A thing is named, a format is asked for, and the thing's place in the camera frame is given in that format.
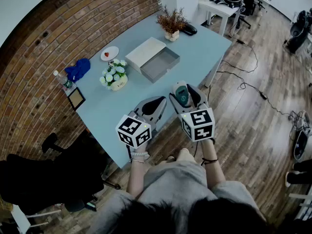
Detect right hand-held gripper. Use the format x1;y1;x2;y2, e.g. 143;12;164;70
169;83;216;143

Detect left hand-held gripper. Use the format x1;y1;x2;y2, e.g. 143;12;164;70
115;96;168;149

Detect grey drawer box container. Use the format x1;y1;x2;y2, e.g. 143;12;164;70
125;37;181;84

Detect person's right forearm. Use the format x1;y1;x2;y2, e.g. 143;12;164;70
200;138;227;189

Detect person's left forearm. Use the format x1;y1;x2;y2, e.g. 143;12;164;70
126;148;151;200

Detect white flowers in white pot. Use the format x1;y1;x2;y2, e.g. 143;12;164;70
99;58;129;92

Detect person's beige shoe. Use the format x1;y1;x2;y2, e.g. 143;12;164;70
175;148;196;162

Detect black wrist band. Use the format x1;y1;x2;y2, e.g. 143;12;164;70
200;157;218;166

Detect white plate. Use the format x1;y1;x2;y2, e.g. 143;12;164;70
100;46;120;61

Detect black telephone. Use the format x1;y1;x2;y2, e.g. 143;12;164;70
181;23;198;37

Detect dried brown plant in pot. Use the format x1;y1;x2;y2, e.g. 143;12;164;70
156;5;189;42

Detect person's grey clothing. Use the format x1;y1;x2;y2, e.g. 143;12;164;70
89;160;268;234

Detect blue cloth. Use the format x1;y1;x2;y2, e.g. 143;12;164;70
64;58;91;83

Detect clear plastic water bottle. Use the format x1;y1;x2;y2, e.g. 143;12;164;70
53;70;77;92

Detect white desk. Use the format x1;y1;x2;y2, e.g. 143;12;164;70
198;0;241;37

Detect round black and white device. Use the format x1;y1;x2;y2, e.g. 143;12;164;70
290;110;312;161

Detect black swivel chair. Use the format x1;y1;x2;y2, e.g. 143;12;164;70
0;130;122;216

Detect black machine on stand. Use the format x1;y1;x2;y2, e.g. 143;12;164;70
282;7;312;55

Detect white bead bracelet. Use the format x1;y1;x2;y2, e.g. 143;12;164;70
130;150;151;164

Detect black floor cable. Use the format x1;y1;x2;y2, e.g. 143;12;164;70
207;39;297;118

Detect black picture frame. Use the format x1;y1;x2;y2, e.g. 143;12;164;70
66;86;87;112

